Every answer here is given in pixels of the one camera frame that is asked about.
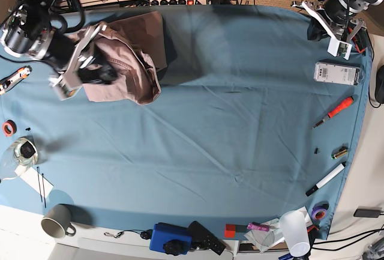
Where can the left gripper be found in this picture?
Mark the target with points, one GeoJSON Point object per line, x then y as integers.
{"type": "Point", "coordinates": [315, 31]}

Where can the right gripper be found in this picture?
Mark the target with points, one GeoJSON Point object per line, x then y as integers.
{"type": "Point", "coordinates": [80, 61]}

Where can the mauve T-shirt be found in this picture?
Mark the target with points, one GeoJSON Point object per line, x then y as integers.
{"type": "Point", "coordinates": [135, 47]}

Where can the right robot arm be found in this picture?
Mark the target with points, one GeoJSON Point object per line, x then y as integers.
{"type": "Point", "coordinates": [34, 30]}

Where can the orange black clamp tool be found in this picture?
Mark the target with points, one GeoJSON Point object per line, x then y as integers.
{"type": "Point", "coordinates": [359, 42]}

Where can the black computer mouse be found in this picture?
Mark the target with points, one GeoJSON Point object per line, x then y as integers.
{"type": "Point", "coordinates": [379, 89]}

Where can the orange black utility knife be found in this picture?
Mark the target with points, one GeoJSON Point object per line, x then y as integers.
{"type": "Point", "coordinates": [12, 80]}

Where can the red tape roll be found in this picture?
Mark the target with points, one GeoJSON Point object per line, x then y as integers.
{"type": "Point", "coordinates": [9, 128]}

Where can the teal table cloth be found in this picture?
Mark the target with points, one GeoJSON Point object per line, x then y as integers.
{"type": "Point", "coordinates": [230, 139]}

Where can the black zip tie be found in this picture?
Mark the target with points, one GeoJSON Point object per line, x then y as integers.
{"type": "Point", "coordinates": [41, 186]}

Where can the white power strip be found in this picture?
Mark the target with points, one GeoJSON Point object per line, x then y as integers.
{"type": "Point", "coordinates": [171, 2]}

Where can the white paper card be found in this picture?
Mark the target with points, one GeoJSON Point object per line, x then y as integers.
{"type": "Point", "coordinates": [31, 179]}

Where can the green gold battery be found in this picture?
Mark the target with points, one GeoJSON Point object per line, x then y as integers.
{"type": "Point", "coordinates": [342, 151]}

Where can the white black marker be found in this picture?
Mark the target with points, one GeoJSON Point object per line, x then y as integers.
{"type": "Point", "coordinates": [326, 179]}

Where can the grey ceramic mug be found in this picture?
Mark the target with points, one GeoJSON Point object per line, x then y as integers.
{"type": "Point", "coordinates": [57, 222]}

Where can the silver carabiner keyring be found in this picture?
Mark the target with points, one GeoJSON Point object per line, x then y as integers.
{"type": "Point", "coordinates": [117, 235]}

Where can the blue box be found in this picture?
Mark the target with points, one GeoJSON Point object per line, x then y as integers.
{"type": "Point", "coordinates": [170, 239]}

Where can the purple tape roll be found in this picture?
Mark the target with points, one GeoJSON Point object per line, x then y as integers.
{"type": "Point", "coordinates": [319, 211]}

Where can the frosted plastic cup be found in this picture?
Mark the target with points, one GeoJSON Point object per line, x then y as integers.
{"type": "Point", "coordinates": [294, 230]}

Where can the black remote control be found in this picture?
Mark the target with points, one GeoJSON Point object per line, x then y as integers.
{"type": "Point", "coordinates": [204, 239]}

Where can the purple lighter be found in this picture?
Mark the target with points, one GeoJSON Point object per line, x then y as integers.
{"type": "Point", "coordinates": [258, 227]}

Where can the red black block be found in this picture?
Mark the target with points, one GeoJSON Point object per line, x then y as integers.
{"type": "Point", "coordinates": [232, 230]}

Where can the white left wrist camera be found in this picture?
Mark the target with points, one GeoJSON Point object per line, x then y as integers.
{"type": "Point", "coordinates": [339, 48]}

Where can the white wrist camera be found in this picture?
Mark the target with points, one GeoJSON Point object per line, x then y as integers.
{"type": "Point", "coordinates": [61, 88]}
{"type": "Point", "coordinates": [339, 48]}

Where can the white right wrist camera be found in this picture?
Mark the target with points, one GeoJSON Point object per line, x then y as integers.
{"type": "Point", "coordinates": [61, 88]}

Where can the orange handled screwdriver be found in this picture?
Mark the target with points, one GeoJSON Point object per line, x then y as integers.
{"type": "Point", "coordinates": [342, 106]}

